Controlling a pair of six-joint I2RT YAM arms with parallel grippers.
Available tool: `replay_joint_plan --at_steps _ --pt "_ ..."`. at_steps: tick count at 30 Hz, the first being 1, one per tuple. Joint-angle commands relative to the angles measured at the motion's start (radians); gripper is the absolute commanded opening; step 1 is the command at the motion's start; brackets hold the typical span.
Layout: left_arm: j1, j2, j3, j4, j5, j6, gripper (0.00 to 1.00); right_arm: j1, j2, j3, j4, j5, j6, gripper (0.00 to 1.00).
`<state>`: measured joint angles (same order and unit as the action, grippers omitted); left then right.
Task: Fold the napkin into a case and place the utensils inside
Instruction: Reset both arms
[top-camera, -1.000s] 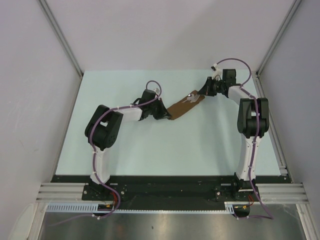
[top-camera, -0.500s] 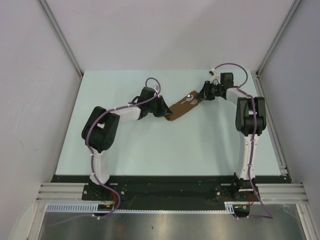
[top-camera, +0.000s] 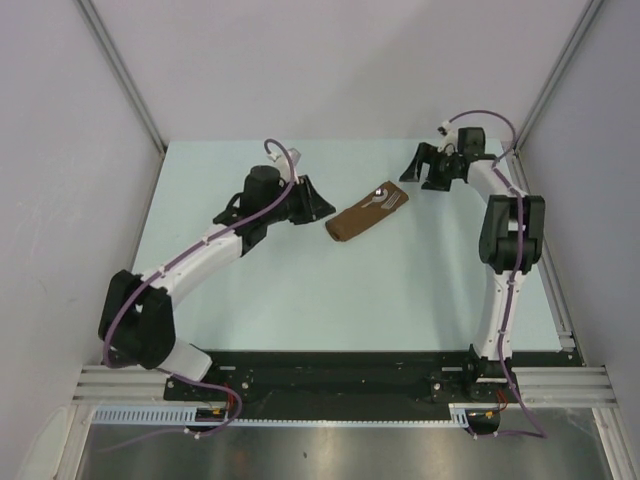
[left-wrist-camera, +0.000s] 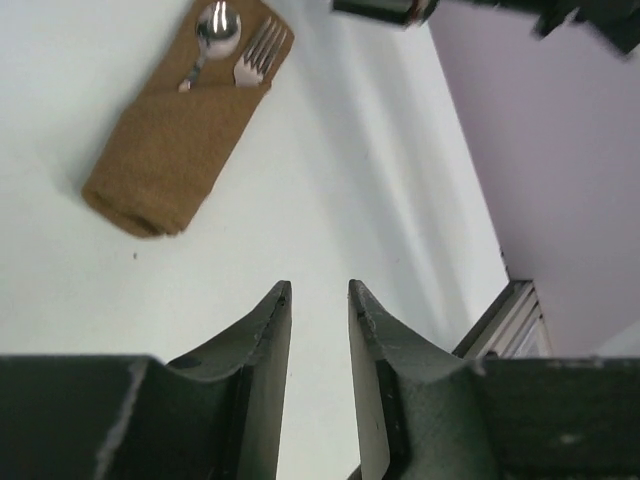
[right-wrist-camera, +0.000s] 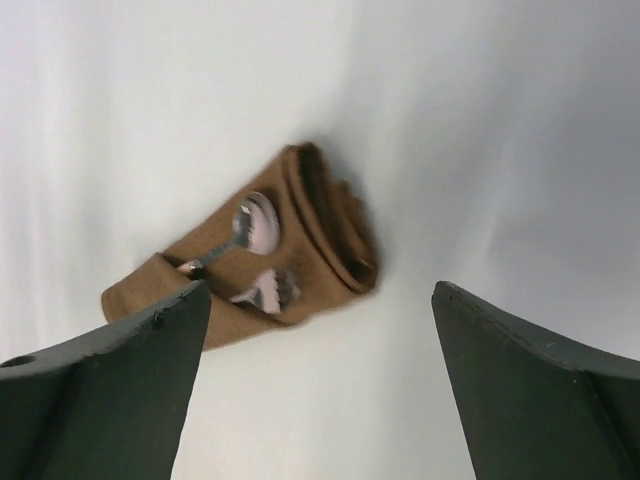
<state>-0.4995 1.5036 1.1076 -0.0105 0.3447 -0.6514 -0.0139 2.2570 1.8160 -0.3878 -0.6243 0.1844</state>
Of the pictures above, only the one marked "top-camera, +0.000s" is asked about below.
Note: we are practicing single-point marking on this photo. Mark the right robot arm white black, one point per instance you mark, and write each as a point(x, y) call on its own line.
point(510, 244)

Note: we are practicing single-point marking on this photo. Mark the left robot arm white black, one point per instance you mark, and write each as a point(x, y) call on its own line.
point(137, 325)

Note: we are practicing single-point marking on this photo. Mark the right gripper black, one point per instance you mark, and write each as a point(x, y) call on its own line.
point(412, 174)

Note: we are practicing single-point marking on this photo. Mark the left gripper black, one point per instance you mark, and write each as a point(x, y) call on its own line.
point(312, 205)

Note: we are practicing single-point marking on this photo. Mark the aluminium frame post left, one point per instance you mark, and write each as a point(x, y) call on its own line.
point(117, 65)

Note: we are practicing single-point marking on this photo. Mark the silver metal spoon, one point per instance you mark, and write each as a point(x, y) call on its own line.
point(380, 195)

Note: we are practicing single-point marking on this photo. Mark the white slotted cable duct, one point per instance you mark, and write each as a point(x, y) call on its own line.
point(444, 416)

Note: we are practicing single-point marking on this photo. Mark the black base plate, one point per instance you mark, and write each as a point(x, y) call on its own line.
point(435, 377)

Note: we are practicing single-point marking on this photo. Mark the aluminium frame post right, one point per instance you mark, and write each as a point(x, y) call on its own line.
point(571, 47)

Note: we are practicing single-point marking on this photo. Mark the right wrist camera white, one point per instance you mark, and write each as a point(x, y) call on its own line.
point(449, 137)

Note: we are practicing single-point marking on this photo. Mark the aluminium frame rail front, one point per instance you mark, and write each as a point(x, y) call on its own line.
point(539, 387)

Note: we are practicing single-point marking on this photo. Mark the aluminium frame post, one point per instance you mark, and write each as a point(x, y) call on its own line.
point(117, 65)
point(571, 47)

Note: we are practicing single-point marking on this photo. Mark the silver metal fork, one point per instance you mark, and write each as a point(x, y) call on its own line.
point(386, 201)

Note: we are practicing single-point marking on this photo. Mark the brown cloth napkin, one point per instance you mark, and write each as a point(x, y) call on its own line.
point(355, 220)

